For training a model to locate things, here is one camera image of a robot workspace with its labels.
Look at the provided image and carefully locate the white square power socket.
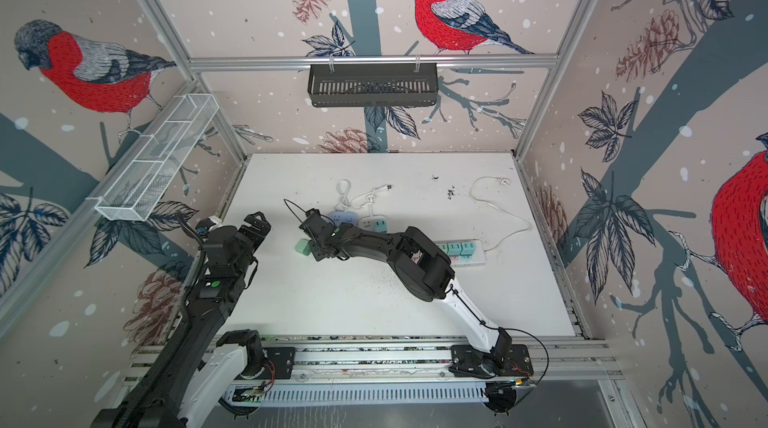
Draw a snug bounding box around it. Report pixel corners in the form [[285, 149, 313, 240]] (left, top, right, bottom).
[[358, 215, 388, 232]]

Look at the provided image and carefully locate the teal plug adapter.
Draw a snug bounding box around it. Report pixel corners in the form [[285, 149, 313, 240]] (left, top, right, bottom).
[[461, 241, 476, 257], [375, 220, 388, 233]]

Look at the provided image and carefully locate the long white power strip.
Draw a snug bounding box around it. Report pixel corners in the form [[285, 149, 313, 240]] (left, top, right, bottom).
[[436, 239, 487, 267]]

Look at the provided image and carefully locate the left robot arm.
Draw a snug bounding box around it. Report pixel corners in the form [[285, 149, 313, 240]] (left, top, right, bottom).
[[91, 212, 276, 427]]

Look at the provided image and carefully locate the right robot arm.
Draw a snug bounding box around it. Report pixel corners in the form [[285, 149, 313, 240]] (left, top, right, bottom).
[[300, 209, 533, 380]]

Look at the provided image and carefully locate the blue square power socket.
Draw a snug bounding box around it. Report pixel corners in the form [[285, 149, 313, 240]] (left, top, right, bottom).
[[329, 211, 358, 226]]

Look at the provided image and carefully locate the white mesh shelf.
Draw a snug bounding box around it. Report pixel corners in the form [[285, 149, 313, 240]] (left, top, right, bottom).
[[95, 93, 219, 221]]

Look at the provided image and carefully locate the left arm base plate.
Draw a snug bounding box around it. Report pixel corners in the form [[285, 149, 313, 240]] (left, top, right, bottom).
[[257, 347, 296, 381]]

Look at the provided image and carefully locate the black wire basket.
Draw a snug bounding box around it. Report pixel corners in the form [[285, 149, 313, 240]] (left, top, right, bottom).
[[307, 63, 439, 108]]

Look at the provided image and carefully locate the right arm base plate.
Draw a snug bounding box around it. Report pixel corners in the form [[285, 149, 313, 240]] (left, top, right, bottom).
[[448, 344, 534, 380]]

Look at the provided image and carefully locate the white power strip cable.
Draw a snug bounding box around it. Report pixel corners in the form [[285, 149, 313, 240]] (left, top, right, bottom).
[[467, 175, 534, 253]]

